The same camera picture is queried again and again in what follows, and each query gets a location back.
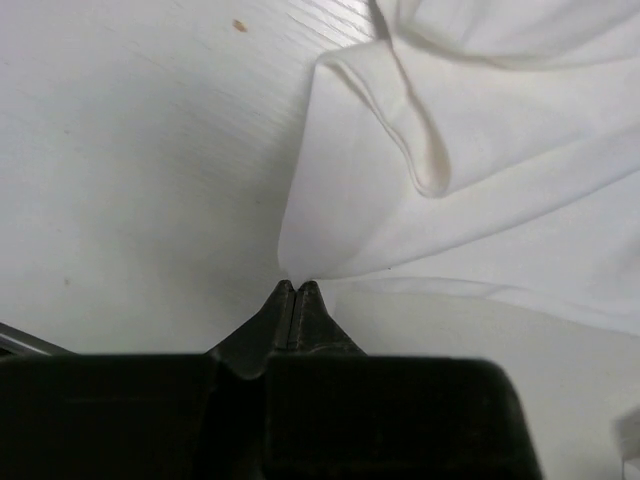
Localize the aluminium table edge rail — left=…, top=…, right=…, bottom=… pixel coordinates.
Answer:
left=0, top=323, right=69, bottom=356

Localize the plain white t-shirt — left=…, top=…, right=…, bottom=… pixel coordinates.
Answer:
left=278, top=1, right=639, bottom=334

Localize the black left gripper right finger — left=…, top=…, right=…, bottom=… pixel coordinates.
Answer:
left=262, top=282, right=542, bottom=479

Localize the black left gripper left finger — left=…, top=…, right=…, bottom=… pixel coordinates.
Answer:
left=1, top=281, right=295, bottom=479

